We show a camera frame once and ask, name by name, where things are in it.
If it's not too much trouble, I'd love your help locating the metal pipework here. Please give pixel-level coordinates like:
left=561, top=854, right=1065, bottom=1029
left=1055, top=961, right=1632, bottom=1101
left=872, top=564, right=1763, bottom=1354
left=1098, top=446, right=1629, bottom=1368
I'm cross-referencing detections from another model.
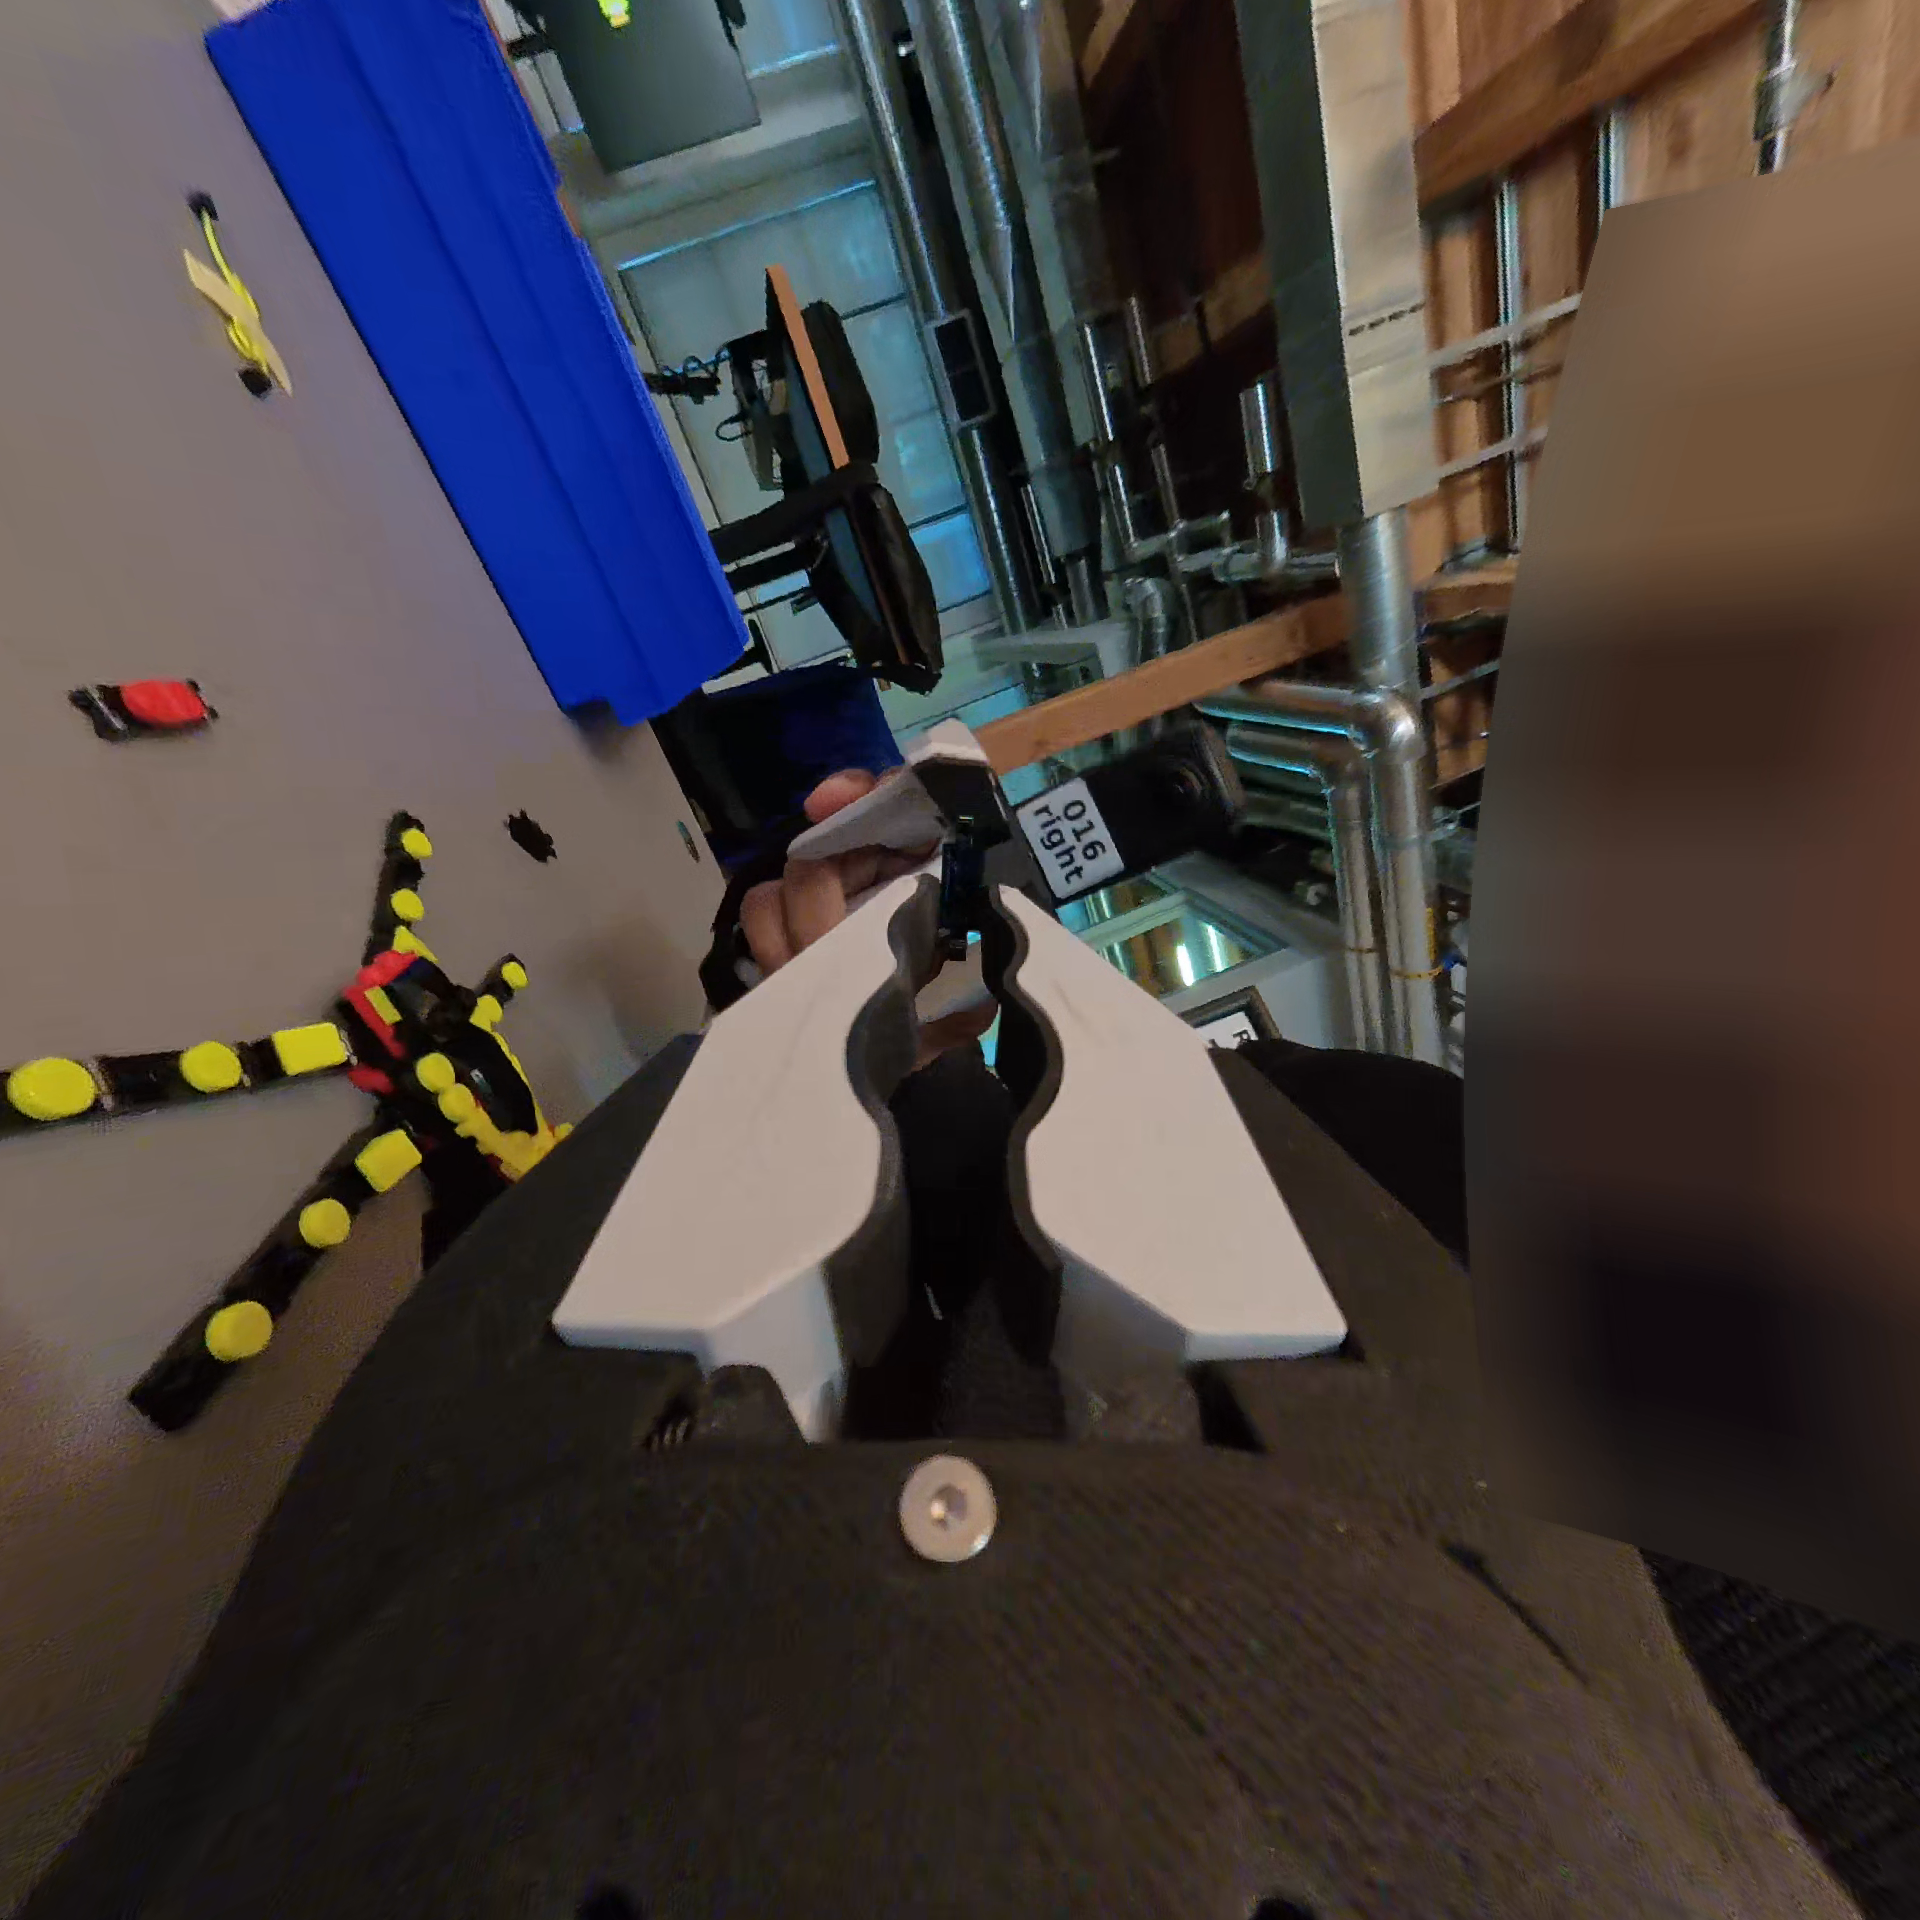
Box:
left=840, top=0, right=1501, bottom=1051

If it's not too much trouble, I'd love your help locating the dark monitor screen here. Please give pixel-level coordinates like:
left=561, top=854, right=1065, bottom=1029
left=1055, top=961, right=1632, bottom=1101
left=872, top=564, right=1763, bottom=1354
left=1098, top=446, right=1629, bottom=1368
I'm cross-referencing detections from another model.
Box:
left=561, top=0, right=759, bottom=174

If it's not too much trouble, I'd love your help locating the black yellow lego spider model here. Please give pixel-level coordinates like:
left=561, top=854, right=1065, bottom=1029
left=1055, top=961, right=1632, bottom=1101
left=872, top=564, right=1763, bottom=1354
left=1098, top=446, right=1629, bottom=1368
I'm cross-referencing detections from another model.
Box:
left=0, top=810, right=575, bottom=1433

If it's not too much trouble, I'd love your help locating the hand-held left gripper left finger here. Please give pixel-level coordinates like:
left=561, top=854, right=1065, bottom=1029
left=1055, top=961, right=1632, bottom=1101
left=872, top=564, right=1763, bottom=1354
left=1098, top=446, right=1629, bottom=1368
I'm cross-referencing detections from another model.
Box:
left=551, top=877, right=919, bottom=1445

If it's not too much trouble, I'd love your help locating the red black lego subassembly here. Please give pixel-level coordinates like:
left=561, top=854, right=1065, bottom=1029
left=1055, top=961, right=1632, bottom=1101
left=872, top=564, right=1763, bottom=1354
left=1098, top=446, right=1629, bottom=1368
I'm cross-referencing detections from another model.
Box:
left=66, top=677, right=220, bottom=741

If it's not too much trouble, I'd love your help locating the person's right hand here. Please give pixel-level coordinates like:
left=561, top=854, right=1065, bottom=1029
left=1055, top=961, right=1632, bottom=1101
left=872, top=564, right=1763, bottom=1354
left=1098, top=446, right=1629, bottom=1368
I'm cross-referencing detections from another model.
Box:
left=738, top=767, right=919, bottom=987

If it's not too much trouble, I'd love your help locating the wood-edged standing desk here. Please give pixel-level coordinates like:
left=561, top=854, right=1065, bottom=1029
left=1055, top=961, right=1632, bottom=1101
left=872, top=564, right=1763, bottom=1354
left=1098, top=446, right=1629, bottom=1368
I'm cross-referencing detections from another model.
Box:
left=762, top=263, right=846, bottom=499

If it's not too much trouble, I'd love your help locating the black office chair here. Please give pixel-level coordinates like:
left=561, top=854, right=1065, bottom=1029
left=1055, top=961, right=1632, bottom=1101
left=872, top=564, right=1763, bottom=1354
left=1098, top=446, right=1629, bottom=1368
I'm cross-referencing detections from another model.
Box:
left=704, top=300, right=947, bottom=692

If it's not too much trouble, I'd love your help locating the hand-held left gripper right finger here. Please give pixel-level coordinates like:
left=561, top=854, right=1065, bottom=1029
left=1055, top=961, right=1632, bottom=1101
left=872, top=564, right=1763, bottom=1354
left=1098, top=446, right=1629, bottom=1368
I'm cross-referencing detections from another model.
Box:
left=982, top=882, right=1349, bottom=1364

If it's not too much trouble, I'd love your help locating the blue plastic bin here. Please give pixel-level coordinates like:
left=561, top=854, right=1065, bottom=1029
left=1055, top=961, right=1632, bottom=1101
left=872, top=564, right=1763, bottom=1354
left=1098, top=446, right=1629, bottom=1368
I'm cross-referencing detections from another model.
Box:
left=204, top=0, right=751, bottom=720

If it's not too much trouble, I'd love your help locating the yellow tan lego piece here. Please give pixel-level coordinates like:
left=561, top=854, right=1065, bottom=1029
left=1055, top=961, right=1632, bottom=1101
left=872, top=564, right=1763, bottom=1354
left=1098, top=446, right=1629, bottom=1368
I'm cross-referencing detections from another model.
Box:
left=180, top=192, right=294, bottom=399

